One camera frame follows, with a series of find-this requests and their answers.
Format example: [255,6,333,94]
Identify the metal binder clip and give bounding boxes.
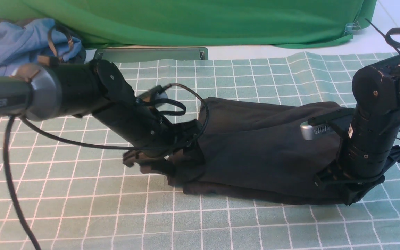
[343,21,361,35]

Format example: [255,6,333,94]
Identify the blue crumpled garment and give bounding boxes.
[0,18,87,76]

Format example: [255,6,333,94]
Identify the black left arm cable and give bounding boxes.
[2,26,210,250]

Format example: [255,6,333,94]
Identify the green checkered table cloth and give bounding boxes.
[10,52,400,250]

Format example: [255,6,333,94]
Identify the dark gray long-sleeve top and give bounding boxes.
[167,97,344,205]

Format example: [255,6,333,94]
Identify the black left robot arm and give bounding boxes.
[0,56,208,177]

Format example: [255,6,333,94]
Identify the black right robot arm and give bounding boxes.
[301,56,400,206]

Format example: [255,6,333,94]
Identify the green backdrop cloth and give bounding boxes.
[0,0,376,49]

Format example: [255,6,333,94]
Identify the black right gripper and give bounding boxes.
[314,145,400,206]

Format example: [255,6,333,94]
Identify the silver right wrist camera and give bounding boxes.
[300,116,355,141]

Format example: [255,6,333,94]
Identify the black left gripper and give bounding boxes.
[123,119,205,177]

